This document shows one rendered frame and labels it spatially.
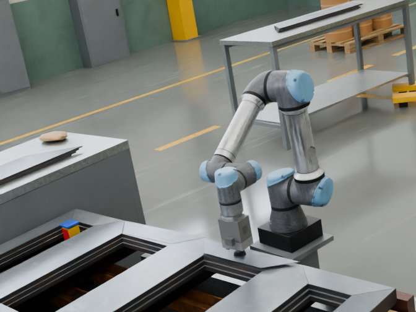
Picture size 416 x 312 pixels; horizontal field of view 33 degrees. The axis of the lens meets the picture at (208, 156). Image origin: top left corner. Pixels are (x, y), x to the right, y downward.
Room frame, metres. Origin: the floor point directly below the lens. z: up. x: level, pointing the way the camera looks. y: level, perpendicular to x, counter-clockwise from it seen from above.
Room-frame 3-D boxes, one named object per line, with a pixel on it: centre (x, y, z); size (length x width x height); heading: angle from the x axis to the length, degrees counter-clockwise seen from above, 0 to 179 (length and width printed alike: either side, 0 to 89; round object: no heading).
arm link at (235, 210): (2.16, -0.04, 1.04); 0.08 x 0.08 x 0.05
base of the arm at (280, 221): (2.60, -0.27, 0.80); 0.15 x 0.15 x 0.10
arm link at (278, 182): (2.59, -0.27, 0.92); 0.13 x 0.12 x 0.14; 48
